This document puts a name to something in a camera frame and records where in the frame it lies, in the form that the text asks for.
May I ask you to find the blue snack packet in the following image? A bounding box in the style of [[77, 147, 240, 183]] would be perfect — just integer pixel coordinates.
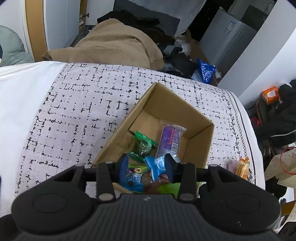
[[120, 159, 149, 193], [144, 156, 166, 182]]

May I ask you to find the purple snack packet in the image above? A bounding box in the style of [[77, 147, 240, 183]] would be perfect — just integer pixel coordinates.
[[156, 123, 187, 158]]

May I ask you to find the green candy packet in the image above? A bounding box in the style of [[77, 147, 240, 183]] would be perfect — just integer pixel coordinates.
[[128, 131, 158, 163]]

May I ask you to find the green snack packet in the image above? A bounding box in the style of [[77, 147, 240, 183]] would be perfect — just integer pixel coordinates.
[[145, 179, 181, 198]]

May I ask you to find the brown cardboard box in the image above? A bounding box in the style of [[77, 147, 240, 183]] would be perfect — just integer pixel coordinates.
[[91, 82, 215, 195]]

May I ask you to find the orange bread snack packet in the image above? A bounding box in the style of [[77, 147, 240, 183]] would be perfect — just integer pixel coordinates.
[[235, 157, 255, 183]]

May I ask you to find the white patterned bed cloth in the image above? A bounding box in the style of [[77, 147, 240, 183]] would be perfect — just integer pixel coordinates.
[[1, 61, 265, 215]]

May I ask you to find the shiny blue bag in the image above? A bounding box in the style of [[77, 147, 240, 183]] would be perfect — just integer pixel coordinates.
[[196, 58, 217, 84]]

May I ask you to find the pile of dark clothes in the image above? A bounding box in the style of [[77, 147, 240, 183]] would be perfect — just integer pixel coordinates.
[[97, 11, 198, 78]]

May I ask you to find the black fuzzy garment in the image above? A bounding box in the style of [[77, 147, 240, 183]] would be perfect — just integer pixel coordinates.
[[255, 79, 295, 147]]

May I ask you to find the orange tissue box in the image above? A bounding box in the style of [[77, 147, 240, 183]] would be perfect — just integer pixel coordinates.
[[261, 86, 280, 105]]

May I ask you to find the tan blanket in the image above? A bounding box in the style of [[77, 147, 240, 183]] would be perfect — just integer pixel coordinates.
[[42, 19, 165, 70]]

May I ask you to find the white mini fridge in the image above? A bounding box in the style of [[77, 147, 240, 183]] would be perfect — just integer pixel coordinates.
[[199, 8, 257, 75]]

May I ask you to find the grey green pillow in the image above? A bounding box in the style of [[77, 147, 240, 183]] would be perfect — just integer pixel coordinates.
[[0, 26, 35, 67]]

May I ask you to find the red cable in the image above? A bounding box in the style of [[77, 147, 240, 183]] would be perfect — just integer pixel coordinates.
[[279, 146, 296, 175]]

